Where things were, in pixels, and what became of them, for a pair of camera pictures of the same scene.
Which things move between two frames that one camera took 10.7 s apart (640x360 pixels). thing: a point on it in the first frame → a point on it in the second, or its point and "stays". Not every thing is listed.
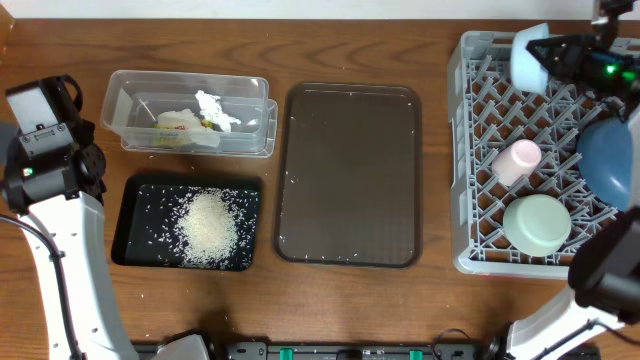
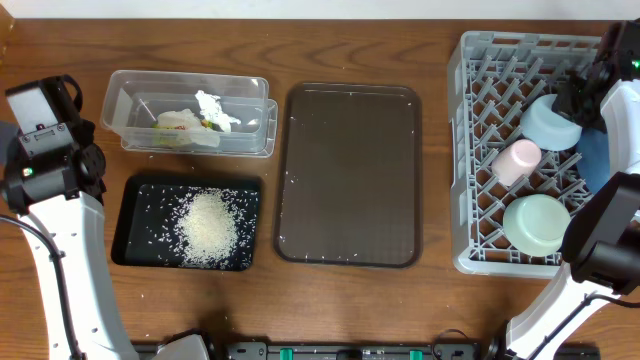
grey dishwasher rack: x=518 y=205 stays
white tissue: x=212 y=111 stays
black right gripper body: x=598 y=70 → x=573 y=102
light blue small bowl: x=527 y=72 → x=547 y=129
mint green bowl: x=536 y=225 stays
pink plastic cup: x=516 y=162 stays
